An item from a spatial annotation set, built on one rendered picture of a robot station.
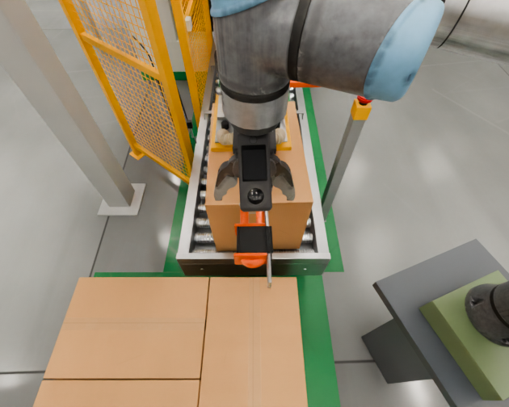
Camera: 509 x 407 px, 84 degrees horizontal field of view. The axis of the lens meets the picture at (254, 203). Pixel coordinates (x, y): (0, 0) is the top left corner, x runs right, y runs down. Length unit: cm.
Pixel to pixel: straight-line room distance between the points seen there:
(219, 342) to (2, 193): 225
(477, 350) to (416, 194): 159
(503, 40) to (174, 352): 126
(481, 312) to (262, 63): 102
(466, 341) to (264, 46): 105
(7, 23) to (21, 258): 150
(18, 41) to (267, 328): 155
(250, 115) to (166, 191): 202
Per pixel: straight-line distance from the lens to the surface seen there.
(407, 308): 122
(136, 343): 136
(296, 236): 128
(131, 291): 143
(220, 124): 111
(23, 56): 167
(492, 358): 120
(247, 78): 34
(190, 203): 150
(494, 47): 46
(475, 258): 145
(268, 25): 31
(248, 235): 66
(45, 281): 234
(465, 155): 312
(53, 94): 174
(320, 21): 30
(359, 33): 30
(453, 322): 117
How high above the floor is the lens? 180
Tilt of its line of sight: 56 degrees down
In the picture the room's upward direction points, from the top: straight up
